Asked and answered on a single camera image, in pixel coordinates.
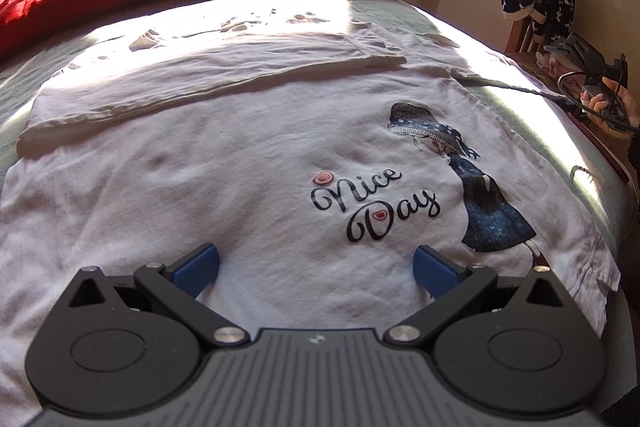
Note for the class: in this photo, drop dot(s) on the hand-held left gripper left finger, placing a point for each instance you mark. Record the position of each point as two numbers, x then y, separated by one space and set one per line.
197 269

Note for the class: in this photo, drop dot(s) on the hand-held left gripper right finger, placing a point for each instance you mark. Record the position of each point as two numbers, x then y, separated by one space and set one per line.
435 271

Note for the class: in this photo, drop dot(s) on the white printed T-shirt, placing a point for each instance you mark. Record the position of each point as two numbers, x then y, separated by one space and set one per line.
250 147

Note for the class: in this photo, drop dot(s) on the person's right hand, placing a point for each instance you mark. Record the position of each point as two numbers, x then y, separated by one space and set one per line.
597 103

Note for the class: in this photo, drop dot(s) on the pink cloth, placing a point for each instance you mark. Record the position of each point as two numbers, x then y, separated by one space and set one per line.
550 66

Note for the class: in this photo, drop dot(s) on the wooden headboard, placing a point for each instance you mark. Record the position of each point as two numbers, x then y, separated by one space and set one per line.
610 152

